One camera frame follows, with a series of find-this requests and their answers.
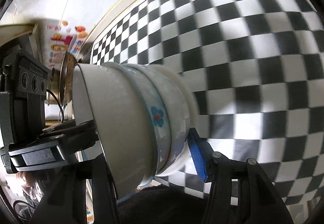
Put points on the colourful wall poster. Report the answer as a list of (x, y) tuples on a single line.
[(63, 41)]

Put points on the brass round dish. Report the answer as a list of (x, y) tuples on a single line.
[(65, 77)]

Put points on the white bowl with pink flowers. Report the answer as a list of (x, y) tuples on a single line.
[(188, 102)]

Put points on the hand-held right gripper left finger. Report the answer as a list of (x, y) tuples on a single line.
[(103, 188)]

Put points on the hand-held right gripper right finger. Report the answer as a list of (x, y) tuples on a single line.
[(197, 155)]

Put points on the white bowl with dark rim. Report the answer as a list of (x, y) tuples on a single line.
[(119, 125)]

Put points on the black and white checkered cloth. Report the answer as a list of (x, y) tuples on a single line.
[(240, 61)]

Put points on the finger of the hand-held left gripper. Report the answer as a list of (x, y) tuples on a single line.
[(70, 129), (81, 148)]

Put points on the blue flower bowl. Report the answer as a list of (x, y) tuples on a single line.
[(157, 115)]

